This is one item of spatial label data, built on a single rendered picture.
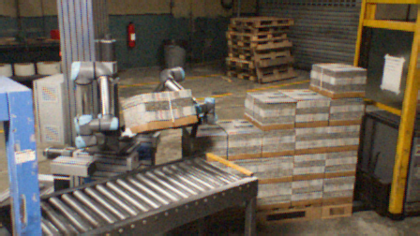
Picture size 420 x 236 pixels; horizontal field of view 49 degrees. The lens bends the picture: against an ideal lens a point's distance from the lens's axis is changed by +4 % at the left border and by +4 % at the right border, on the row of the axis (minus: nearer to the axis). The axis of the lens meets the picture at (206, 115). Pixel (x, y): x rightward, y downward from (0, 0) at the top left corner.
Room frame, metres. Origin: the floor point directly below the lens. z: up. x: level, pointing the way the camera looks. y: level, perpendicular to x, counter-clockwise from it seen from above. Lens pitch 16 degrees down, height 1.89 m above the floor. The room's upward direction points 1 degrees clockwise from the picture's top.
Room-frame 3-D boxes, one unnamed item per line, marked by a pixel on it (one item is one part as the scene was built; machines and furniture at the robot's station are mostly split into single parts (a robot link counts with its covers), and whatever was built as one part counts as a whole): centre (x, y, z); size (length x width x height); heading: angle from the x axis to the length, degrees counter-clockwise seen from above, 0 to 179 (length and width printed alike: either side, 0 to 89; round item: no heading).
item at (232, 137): (3.57, -0.40, 0.42); 1.17 x 0.39 x 0.83; 107
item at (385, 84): (3.90, -1.53, 1.28); 0.57 x 0.01 x 0.65; 17
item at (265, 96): (3.59, -0.53, 1.06); 0.37 x 0.29 x 0.01; 18
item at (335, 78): (3.77, -1.09, 0.65); 0.39 x 0.30 x 1.29; 17
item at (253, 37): (10.37, -1.16, 0.65); 1.33 x 0.94 x 1.30; 133
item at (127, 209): (2.23, 0.47, 0.77); 0.47 x 0.05 x 0.05; 39
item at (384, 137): (4.00, -1.86, 0.40); 0.69 x 0.55 x 0.80; 17
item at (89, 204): (2.15, 0.57, 0.77); 0.47 x 0.05 x 0.05; 39
